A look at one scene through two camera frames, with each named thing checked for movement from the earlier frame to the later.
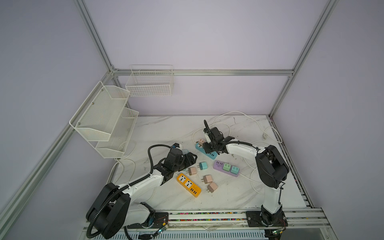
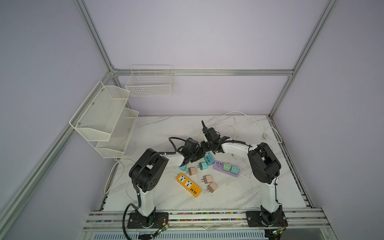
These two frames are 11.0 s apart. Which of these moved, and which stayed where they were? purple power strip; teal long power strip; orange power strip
Moved: teal long power strip
Stayed: orange power strip; purple power strip
